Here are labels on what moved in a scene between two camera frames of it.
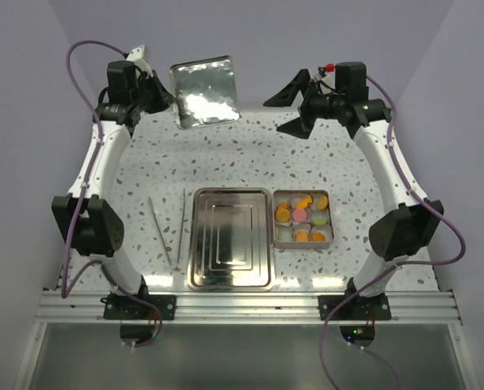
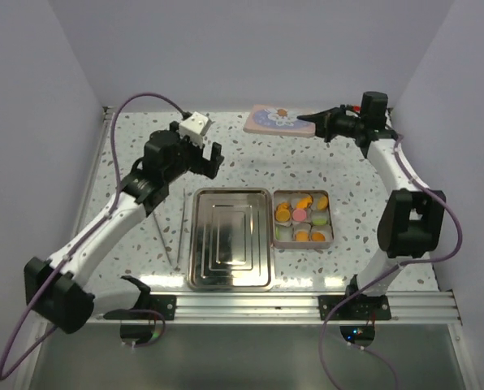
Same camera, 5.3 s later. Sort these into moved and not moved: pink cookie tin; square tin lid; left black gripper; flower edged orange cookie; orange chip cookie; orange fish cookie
Moved: square tin lid; left black gripper
Not moved: pink cookie tin; orange chip cookie; orange fish cookie; flower edged orange cookie
